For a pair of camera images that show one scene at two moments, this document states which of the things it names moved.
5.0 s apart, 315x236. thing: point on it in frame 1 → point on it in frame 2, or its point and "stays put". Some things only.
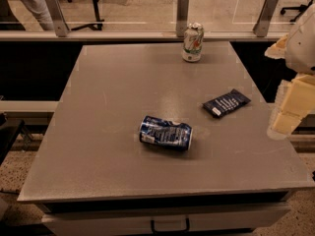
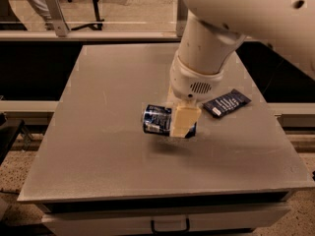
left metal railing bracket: x=61 y=24 stays put
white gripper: x=302 y=48 → x=189 y=83
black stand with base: x=96 y=27 stays put
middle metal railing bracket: x=182 y=16 stays put
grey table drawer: x=220 y=219 stays put
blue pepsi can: x=165 y=133 → x=157 y=120
